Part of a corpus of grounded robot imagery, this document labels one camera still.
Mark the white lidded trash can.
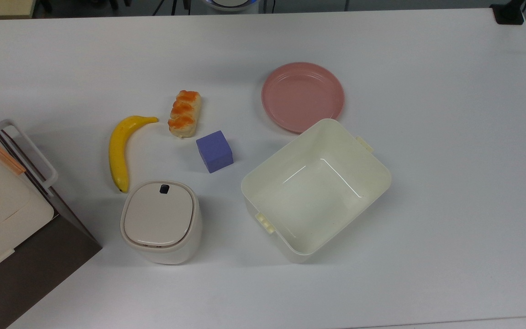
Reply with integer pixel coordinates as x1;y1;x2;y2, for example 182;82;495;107
120;180;202;265

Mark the purple foam cube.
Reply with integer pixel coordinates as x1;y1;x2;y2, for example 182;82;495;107
195;130;234;174

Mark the white oven door handle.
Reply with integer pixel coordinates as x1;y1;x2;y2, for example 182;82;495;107
0;119;58;190

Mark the white robot base ring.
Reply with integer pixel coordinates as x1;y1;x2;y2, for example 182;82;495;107
203;0;260;12

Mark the white countertop oven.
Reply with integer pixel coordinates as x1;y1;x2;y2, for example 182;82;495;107
0;100;103;329

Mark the yellow banana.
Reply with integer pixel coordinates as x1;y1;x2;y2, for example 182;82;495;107
109;115;159;193

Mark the pink round plate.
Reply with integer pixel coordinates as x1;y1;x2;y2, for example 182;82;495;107
261;62;345;134

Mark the cream plastic storage box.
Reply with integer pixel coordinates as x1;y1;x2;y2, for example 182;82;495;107
241;118;392;264

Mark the orange glazed bread roll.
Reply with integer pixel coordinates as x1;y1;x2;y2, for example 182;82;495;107
168;90;202;138

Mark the black table clamp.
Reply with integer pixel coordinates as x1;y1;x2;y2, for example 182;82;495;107
490;0;526;25

